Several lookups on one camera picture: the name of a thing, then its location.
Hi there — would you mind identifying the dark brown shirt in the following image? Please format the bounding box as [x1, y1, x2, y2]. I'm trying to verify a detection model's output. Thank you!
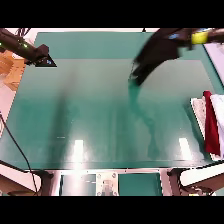
[127, 30, 188, 88]

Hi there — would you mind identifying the pale patterned garment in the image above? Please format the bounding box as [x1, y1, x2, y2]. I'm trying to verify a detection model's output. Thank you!
[190, 96, 210, 143]

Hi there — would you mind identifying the red garment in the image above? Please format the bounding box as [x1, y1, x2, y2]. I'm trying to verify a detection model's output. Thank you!
[202, 90, 222, 157]

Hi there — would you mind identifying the black cable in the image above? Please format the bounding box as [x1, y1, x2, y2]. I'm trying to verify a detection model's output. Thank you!
[0, 112, 40, 196]

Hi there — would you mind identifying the white garment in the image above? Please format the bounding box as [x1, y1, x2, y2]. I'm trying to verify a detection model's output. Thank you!
[210, 93, 224, 162]

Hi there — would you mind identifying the silver frame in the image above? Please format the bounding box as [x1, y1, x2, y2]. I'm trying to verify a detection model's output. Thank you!
[42, 167, 175, 197]

